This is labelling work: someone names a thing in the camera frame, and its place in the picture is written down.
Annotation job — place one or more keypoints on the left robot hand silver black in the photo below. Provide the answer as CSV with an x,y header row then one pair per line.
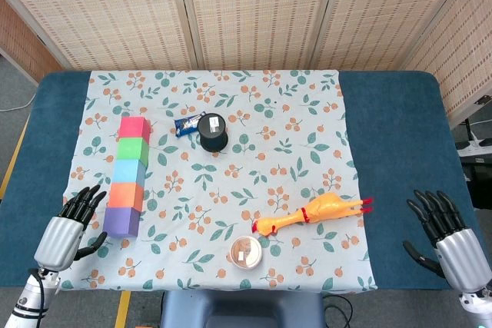
x,y
57,237

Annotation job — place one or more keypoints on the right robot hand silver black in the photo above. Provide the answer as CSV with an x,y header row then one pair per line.
x,y
461,255

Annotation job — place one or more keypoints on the purple foam cube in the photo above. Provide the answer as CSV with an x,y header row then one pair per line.
x,y
120,221

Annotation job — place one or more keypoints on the orange foam cube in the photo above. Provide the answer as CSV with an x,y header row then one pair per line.
x,y
123,195

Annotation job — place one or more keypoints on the light blue foam cube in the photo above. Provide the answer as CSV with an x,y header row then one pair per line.
x,y
127,172

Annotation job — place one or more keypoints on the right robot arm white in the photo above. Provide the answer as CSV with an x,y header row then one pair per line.
x,y
478,307

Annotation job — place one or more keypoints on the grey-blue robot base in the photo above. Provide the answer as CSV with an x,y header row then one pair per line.
x,y
242,309

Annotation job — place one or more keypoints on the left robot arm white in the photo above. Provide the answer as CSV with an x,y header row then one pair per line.
x,y
30,301

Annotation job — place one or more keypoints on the green foam cube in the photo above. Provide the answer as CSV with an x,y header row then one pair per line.
x,y
130,150

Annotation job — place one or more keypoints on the red foam cube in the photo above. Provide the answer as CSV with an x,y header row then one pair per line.
x,y
132,127

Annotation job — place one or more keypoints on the yellow rubber chicken toy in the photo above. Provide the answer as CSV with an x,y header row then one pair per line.
x,y
319,211

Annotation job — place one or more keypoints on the blue snack packet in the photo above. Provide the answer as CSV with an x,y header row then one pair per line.
x,y
186,125

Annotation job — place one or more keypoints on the black mesh pen holder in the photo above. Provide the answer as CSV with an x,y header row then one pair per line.
x,y
213,134

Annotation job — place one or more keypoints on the floral tablecloth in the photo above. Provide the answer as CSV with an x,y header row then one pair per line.
x,y
238,182

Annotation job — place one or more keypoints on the clear jar of rubber bands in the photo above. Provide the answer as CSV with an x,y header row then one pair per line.
x,y
246,252

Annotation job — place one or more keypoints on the brown woven screen panel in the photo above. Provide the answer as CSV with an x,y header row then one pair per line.
x,y
19,36

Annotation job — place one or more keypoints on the beige woven screen panel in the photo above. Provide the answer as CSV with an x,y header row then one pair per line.
x,y
96,9
384,9
469,36
257,9

